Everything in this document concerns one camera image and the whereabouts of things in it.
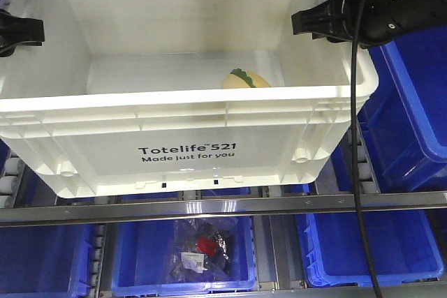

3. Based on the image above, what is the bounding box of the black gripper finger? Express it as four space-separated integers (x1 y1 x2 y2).
1 9 45 57
291 0 370 48

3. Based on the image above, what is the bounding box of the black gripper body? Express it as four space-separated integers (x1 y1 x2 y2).
344 0 446 47

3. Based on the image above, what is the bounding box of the yellow plush ball green leaf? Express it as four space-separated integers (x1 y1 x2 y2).
221 68 272 89

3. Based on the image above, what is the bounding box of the white plastic tote box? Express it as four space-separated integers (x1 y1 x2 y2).
0 0 380 199

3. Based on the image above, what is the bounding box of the blue plastic bin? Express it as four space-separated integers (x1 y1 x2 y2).
360 24 446 193

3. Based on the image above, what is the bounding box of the white roller track left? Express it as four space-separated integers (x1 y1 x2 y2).
1 151 25 209

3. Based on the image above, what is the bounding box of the white roller track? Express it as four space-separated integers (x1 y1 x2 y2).
341 128 381 194
87 224 107 298
1 151 25 209

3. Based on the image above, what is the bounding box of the white roller track right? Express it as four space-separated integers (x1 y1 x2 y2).
341 128 381 194

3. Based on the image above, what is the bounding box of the white roller track lower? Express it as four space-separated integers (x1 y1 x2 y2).
87 224 107 298

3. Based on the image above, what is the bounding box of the blue bin lower left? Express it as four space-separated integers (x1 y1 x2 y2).
1 225 94 297

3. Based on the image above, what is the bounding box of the blue bin lower right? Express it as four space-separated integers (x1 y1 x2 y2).
296 209 444 287

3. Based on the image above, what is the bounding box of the blue bin lower middle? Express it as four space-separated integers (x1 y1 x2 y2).
111 216 256 297

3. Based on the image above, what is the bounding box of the clear bag with parts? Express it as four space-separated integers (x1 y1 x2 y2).
166 217 238 283

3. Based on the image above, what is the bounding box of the black cable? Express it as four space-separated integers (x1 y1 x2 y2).
349 0 385 298

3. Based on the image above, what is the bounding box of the steel shelf front rail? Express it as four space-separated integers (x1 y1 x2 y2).
0 191 447 228

